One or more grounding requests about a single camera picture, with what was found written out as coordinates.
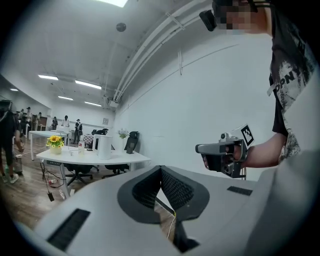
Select white electric kettle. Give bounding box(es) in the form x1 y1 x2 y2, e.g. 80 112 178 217
92 134 112 161

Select person's right forearm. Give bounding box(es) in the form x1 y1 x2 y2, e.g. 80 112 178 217
241 131 289 169

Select white cable on floor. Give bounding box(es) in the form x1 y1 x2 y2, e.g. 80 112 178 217
166 211 177 238

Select person's black white printed t-shirt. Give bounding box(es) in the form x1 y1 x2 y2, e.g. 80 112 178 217
266 4 316 166

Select black high-back office chair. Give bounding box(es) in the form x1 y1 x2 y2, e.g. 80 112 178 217
124 130 140 155

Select person's head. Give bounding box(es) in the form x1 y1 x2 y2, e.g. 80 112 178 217
212 0 273 36

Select white ceiling pipe run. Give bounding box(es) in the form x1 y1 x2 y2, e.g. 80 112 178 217
112 0 214 104

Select clear plastic bottle red label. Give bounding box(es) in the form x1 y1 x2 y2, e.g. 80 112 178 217
77 135 86 155

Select black power cable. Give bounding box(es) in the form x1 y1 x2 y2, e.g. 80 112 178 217
39 161 66 194

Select white flowers in white vase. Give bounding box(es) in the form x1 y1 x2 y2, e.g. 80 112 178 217
117 128 130 154

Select sunflower bouquet in yellow pot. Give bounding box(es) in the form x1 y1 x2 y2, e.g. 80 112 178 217
45 135 65 155

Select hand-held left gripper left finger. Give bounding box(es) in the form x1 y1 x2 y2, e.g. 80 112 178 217
117 165 162 224

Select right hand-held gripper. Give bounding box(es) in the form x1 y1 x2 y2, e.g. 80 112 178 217
195 123 256 179

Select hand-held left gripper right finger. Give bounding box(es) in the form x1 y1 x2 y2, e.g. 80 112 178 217
159 165 210 254

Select white curved desk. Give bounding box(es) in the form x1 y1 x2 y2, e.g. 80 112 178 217
36 145 152 199

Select black head-worn camera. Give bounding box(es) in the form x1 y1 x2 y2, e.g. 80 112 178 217
198 9 218 32

